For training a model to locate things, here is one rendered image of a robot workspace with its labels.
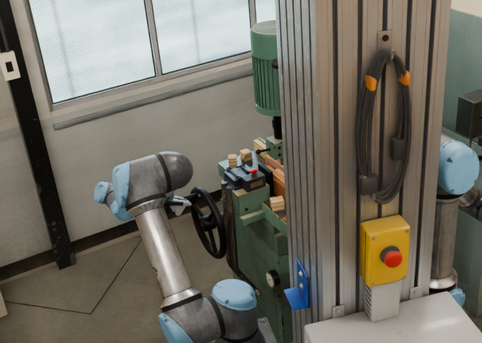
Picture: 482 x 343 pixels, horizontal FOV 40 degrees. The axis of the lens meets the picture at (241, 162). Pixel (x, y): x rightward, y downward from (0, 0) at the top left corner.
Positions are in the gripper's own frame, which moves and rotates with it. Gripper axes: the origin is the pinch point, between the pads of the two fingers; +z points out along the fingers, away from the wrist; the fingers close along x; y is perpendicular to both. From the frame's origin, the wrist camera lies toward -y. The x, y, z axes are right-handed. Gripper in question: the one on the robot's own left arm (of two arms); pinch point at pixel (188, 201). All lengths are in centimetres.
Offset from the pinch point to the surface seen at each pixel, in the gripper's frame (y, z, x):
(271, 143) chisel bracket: -29.3, 24.0, 3.1
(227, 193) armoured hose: -8.1, 10.0, 7.3
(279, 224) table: -5.4, 24.4, 24.7
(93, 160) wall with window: 28, 6, -127
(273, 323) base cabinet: 41, 50, 11
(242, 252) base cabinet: 21.9, 38.5, -11.1
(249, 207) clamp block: -6.2, 18.1, 12.5
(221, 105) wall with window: -19, 72, -129
